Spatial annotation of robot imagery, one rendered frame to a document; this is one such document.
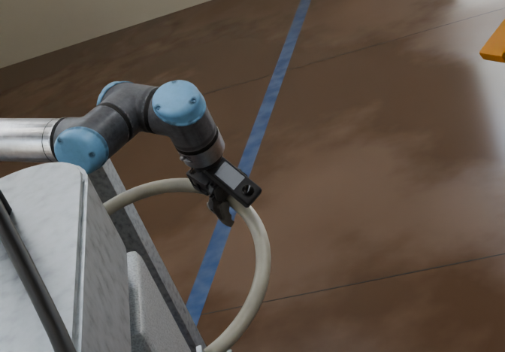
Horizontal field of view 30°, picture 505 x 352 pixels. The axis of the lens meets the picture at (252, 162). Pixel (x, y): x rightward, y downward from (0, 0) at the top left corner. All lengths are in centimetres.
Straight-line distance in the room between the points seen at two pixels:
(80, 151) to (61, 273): 81
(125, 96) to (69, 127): 13
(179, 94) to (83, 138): 20
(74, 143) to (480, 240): 238
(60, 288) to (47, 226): 15
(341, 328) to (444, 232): 63
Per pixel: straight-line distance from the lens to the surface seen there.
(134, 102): 180
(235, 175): 187
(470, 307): 351
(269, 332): 377
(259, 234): 187
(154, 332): 113
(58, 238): 99
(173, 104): 174
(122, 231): 335
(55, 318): 79
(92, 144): 171
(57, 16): 882
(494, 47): 64
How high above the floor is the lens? 214
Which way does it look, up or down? 25 degrees down
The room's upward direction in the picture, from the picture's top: 24 degrees counter-clockwise
